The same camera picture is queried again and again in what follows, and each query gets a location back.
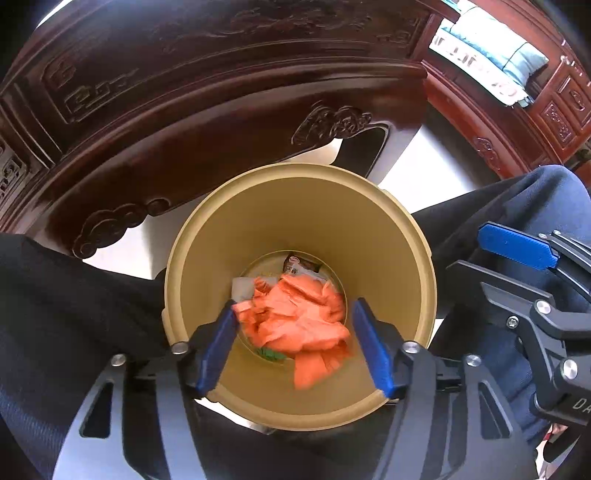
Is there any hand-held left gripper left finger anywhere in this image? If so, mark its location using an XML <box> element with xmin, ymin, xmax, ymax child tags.
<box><xmin>51</xmin><ymin>300</ymin><xmax>238</xmax><ymax>480</ymax></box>

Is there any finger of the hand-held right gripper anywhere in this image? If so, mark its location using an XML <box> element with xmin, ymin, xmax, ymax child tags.
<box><xmin>478</xmin><ymin>222</ymin><xmax>591</xmax><ymax>278</ymax></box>
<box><xmin>445</xmin><ymin>260</ymin><xmax>591</xmax><ymax>365</ymax></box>

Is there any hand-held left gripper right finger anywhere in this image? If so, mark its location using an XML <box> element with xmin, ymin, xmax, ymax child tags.
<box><xmin>352</xmin><ymin>298</ymin><xmax>539</xmax><ymax>480</ymax></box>

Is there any orange plastic bag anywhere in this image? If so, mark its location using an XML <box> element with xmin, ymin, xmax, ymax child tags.
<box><xmin>231</xmin><ymin>272</ymin><xmax>354</xmax><ymax>391</ymax></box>

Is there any yellow plastic bin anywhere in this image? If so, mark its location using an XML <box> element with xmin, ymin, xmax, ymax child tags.
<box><xmin>161</xmin><ymin>162</ymin><xmax>437</xmax><ymax>432</ymax></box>

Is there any person's right leg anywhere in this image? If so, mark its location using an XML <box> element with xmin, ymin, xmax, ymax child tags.
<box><xmin>411</xmin><ymin>164</ymin><xmax>591</xmax><ymax>444</ymax></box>

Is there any white wrapper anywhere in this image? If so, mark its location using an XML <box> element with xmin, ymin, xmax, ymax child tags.
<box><xmin>231</xmin><ymin>276</ymin><xmax>264</xmax><ymax>305</ymax></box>

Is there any brown wrapper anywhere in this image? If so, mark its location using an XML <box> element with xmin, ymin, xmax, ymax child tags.
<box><xmin>283</xmin><ymin>253</ymin><xmax>324</xmax><ymax>277</ymax></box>

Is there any carved red wooden sofa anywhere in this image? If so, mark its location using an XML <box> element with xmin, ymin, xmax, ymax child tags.
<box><xmin>422</xmin><ymin>0</ymin><xmax>591</xmax><ymax>181</ymax></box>

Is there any blue seat cushion patterned border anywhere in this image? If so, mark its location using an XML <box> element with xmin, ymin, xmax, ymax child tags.
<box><xmin>429</xmin><ymin>18</ymin><xmax>550</xmax><ymax>107</ymax></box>

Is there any carved dark wooden table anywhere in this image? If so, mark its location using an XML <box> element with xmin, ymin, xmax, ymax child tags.
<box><xmin>0</xmin><ymin>0</ymin><xmax>455</xmax><ymax>259</ymax></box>

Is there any carved wooden cabinet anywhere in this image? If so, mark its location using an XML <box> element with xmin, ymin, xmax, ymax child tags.
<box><xmin>0</xmin><ymin>138</ymin><xmax>33</xmax><ymax>236</ymax></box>

